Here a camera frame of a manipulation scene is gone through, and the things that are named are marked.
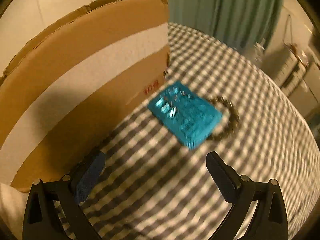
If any dark bead bracelet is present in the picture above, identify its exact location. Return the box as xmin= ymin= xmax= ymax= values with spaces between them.
xmin=206 ymin=96 xmax=241 ymax=141

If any blue pill blister pack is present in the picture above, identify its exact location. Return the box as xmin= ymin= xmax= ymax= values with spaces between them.
xmin=148 ymin=81 xmax=222 ymax=150

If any checkered bed sheet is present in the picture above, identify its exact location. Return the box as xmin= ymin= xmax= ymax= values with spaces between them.
xmin=80 ymin=23 xmax=319 ymax=239

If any large cardboard box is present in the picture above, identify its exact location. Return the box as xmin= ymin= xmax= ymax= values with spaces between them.
xmin=1 ymin=0 xmax=170 ymax=192

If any white suitcase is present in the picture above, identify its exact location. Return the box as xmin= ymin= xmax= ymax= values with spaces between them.
xmin=273 ymin=52 xmax=314 ymax=96

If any clear water jug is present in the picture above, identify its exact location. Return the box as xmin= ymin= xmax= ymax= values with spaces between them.
xmin=246 ymin=38 xmax=265 ymax=65

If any green curtain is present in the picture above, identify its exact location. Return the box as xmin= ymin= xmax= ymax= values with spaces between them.
xmin=168 ymin=0 xmax=283 ymax=53

